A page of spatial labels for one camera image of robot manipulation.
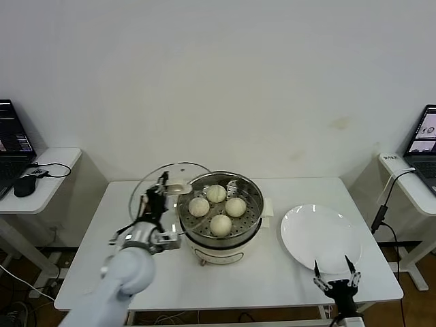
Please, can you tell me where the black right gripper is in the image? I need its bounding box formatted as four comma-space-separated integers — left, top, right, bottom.
312, 254, 362, 313

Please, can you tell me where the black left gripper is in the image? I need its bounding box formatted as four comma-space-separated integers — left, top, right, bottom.
138, 171, 170, 224

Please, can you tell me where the glass lid with white handle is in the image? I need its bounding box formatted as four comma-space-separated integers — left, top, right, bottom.
129, 161, 214, 238

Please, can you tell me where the white steamed baozi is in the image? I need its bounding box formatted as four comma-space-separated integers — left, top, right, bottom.
209, 214, 233, 238
225, 197, 247, 217
206, 184, 228, 204
188, 197, 210, 217

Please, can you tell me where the stainless steel steamer basket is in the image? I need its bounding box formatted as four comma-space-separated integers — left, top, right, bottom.
176, 172, 265, 241

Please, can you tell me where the white round plate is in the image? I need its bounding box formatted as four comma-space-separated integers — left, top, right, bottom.
281, 203, 362, 275

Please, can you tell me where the white side table with mouse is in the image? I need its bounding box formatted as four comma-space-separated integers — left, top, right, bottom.
0, 146, 110, 283

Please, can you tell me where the white electric cooker base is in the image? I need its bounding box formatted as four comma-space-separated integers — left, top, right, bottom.
167, 196, 275, 266

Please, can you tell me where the black computer mouse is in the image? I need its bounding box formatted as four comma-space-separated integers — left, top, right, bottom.
12, 175, 37, 198

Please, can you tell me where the white labelled power strip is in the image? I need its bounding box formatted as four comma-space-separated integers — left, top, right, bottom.
379, 152, 403, 164

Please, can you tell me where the black laptop with dark screen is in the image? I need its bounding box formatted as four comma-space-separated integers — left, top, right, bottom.
0, 98, 37, 200

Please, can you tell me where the black laptop with pink screen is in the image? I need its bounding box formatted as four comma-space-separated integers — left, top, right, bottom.
403, 104, 436, 197

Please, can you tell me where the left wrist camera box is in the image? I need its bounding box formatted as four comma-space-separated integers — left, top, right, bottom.
155, 224, 182, 252

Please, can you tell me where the white table frame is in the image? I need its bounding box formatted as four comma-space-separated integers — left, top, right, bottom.
125, 301, 375, 327

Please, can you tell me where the black cable with adapter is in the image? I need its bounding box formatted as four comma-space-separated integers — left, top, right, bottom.
370, 168, 418, 273

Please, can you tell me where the thin white cable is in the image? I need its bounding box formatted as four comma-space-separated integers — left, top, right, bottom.
377, 166, 415, 205

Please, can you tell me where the black usb hub with cable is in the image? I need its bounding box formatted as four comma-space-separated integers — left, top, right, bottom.
26, 161, 72, 180

